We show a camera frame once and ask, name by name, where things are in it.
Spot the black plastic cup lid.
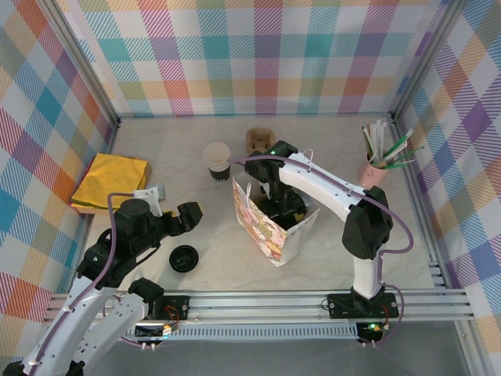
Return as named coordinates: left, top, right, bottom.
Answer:
left=168, top=245, right=200, bottom=274

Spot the cartoon animal paper gift bag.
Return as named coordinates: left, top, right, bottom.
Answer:
left=232, top=148, right=321, bottom=269

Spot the stack of cardboard cup carriers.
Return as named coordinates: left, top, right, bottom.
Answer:
left=245, top=128, right=276, bottom=154

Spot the yellow paper napkin stack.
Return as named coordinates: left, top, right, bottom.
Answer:
left=70, top=153, right=153, bottom=215

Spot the white paper wrapped straw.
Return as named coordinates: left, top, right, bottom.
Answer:
left=361, top=124, right=376, bottom=162
left=376, top=119, right=389, bottom=160
left=369, top=121, right=383, bottom=161

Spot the pink metal bucket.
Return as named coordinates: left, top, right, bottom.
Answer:
left=359, top=151, right=391, bottom=188

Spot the straws and stirrers bundle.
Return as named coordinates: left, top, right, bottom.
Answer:
left=391, top=145, right=426, bottom=165

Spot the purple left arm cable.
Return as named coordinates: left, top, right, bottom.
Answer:
left=23, top=191, right=157, bottom=369

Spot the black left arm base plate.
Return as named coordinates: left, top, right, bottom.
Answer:
left=150, top=295, right=192, bottom=321

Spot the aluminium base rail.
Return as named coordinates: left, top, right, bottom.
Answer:
left=46, top=289, right=473, bottom=327

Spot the slotted grey cable duct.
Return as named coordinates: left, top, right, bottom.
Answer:
left=62, top=327, right=360, bottom=342

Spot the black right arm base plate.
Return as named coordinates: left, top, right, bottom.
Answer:
left=327, top=292, right=400, bottom=319

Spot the aluminium frame post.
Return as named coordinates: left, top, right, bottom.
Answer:
left=390, top=0, right=465, bottom=122
left=37, top=0, right=122, bottom=130

